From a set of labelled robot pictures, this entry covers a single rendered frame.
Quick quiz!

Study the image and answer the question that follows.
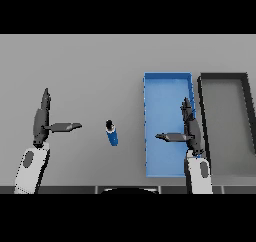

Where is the blue bin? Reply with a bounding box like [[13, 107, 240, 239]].
[[143, 71, 197, 179]]

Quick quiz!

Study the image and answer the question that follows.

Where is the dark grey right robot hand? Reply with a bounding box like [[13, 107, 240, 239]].
[[154, 96, 205, 157]]

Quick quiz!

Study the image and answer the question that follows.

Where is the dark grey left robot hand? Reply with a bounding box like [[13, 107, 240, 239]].
[[32, 87, 83, 150]]

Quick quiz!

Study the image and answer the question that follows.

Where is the dark grey bin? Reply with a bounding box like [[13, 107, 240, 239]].
[[197, 72, 256, 178]]

